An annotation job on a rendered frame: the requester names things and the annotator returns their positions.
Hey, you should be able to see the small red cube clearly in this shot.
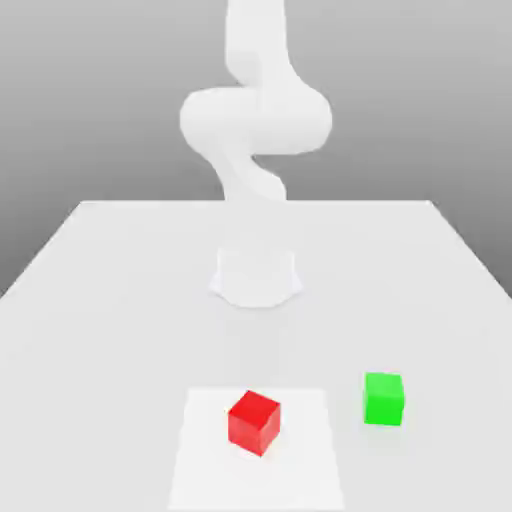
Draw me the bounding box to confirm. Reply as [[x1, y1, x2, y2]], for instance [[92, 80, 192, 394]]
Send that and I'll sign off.
[[227, 389, 282, 458]]

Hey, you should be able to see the small green cube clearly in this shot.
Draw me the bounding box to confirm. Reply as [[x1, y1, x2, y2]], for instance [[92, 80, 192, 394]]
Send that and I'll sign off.
[[362, 371, 406, 427]]

